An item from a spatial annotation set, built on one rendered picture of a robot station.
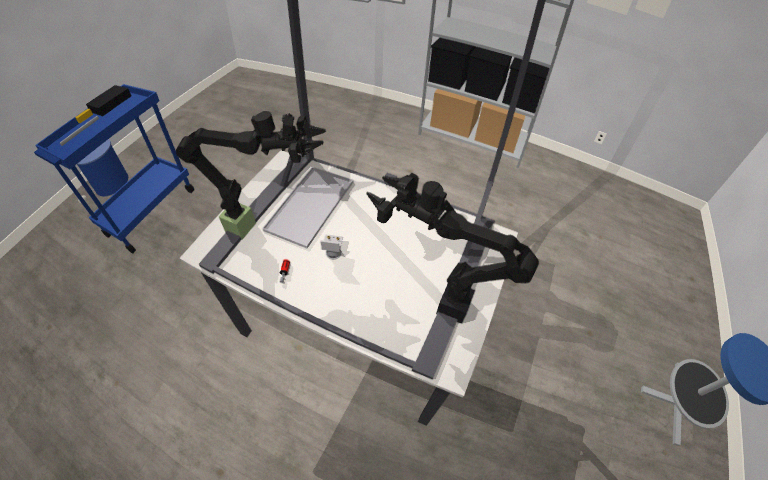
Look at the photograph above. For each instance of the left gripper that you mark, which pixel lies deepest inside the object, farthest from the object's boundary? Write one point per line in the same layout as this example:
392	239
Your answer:
385	209

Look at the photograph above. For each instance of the grey metal bracket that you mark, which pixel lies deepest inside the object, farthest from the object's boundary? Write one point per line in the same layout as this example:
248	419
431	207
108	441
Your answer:
331	244

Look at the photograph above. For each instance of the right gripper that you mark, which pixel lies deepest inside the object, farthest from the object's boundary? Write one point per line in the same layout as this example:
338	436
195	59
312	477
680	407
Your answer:
303	146

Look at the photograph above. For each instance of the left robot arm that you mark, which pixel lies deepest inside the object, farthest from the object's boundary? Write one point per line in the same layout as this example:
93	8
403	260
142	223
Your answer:
454	226

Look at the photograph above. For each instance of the red screwdriver handle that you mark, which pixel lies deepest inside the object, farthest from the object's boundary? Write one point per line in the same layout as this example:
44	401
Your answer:
284	269

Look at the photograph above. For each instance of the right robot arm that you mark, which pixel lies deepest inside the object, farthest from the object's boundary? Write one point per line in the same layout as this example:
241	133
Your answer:
230	190

